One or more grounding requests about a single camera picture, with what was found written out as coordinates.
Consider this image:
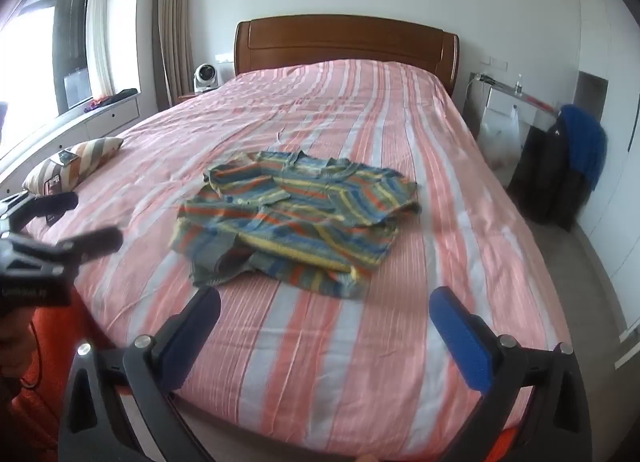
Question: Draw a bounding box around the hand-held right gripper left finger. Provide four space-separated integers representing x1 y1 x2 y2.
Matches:
59 286 222 462

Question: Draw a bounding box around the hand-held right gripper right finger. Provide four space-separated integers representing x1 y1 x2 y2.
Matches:
429 286 593 462

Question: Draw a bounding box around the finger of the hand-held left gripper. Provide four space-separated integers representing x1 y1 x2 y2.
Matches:
0 191 80 232
0 227 124 279

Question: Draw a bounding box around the multicolour striped knit sweater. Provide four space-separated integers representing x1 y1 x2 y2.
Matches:
170 149 422 302

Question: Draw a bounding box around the dark clothes pile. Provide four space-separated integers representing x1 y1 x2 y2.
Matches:
82 88 138 113

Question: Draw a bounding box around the person's left hand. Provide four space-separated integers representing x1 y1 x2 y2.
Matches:
0 308 38 383

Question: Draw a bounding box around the striped pillow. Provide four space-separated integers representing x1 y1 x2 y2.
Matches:
22 137 125 195

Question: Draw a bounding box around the person's orange clothing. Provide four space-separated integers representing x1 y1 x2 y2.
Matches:
0 287 133 462

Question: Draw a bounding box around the white window seat cabinet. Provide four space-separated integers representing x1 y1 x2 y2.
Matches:
0 92 141 198

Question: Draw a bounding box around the bed with pink striped cover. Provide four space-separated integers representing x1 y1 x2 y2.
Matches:
22 59 573 462

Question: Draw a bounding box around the window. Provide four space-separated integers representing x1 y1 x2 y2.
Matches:
0 0 92 148

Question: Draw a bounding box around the white sheer curtain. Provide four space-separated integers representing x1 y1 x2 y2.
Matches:
86 0 112 100

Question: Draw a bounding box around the black jacket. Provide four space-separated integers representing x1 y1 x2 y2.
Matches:
507 117 592 233

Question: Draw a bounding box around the white round fan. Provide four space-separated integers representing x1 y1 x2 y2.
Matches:
192 63 220 94

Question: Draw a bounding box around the white plastic bag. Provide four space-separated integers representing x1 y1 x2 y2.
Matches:
477 104 522 170

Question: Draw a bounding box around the brown curtain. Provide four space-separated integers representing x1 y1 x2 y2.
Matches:
157 0 196 110

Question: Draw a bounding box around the blue garment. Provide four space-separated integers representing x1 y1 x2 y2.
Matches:
555 104 609 193

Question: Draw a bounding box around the white desk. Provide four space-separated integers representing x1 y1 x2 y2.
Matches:
469 72 561 183

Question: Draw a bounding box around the white wardrobe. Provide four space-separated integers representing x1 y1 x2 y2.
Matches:
575 0 640 348

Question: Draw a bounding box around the wooden headboard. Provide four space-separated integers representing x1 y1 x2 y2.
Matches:
234 14 461 98

